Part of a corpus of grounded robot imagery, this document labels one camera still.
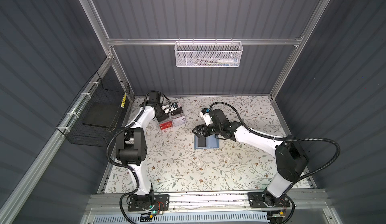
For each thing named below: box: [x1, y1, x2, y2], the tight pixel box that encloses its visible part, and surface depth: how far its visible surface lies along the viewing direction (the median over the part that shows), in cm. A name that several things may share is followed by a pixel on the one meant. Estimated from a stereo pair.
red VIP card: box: [159, 120, 174, 131], surface depth 103 cm
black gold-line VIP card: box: [170, 106, 183, 116], surface depth 105 cm
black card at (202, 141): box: [198, 136, 207, 148], surface depth 96 cm
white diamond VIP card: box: [172, 115, 187, 127], surface depth 104 cm
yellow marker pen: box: [120, 92, 128, 109], surface depth 84 cm
